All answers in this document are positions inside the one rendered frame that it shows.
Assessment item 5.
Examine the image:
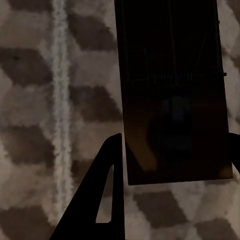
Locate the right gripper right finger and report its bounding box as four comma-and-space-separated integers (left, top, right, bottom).
229, 133, 240, 173

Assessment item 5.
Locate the mousetrap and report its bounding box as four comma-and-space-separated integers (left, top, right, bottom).
114, 0, 233, 186

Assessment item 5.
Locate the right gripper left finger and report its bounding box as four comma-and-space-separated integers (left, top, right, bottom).
50, 133, 126, 240

